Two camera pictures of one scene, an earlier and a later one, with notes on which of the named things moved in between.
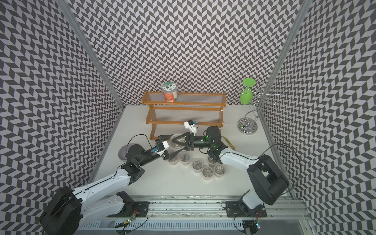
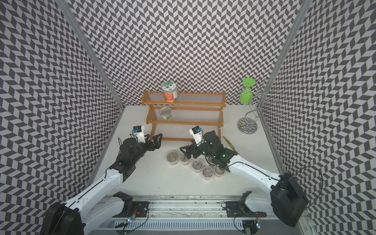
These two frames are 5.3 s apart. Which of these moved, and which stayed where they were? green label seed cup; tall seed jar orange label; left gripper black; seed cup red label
Moved: green label seed cup; left gripper black
Stayed: seed cup red label; tall seed jar orange label
